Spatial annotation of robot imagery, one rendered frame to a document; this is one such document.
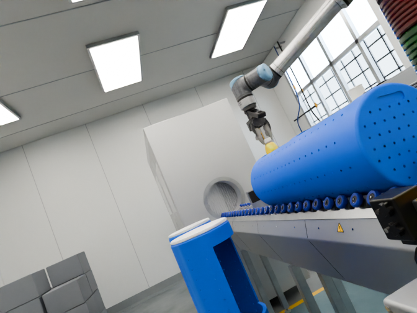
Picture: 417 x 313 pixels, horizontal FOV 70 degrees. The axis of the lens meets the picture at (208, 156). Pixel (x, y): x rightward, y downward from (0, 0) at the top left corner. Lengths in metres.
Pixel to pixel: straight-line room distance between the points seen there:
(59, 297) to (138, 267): 2.17
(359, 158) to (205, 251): 0.71
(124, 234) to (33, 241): 1.50
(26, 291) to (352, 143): 3.67
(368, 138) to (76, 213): 5.47
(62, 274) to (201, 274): 3.16
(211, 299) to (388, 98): 0.95
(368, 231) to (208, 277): 0.63
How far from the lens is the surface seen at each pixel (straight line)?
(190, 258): 1.30
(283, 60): 1.69
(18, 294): 4.04
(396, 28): 0.36
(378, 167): 0.85
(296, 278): 1.81
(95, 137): 6.10
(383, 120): 0.89
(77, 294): 3.88
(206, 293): 1.32
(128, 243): 5.80
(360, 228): 1.02
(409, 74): 2.88
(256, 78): 1.57
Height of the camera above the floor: 1.14
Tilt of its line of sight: 7 degrees up
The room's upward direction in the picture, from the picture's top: 24 degrees counter-clockwise
